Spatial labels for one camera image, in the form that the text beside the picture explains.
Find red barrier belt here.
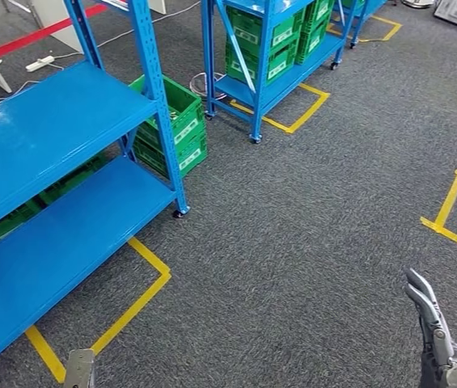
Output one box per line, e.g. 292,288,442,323
0,4,108,70

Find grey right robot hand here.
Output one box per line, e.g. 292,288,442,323
404,268,457,388

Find blue metal shelf rack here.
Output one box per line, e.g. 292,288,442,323
0,0,190,378
349,0,387,49

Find white power strip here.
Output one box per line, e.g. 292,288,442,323
25,55,56,74

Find yellow floor tape square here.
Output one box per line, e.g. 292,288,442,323
25,237,173,385

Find blue rack holding crates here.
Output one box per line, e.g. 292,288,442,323
200,0,358,145

